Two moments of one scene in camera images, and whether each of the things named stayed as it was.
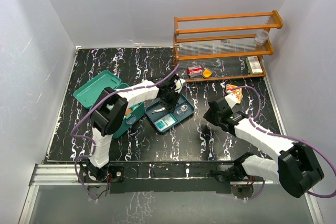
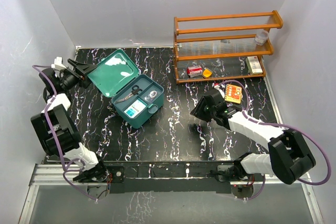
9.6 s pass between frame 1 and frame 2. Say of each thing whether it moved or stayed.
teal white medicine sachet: moved
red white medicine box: stayed
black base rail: stayed
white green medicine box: stayed
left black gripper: moved
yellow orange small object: stayed
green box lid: moved
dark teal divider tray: moved
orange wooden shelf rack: stayed
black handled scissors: moved
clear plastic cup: stayed
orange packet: stayed
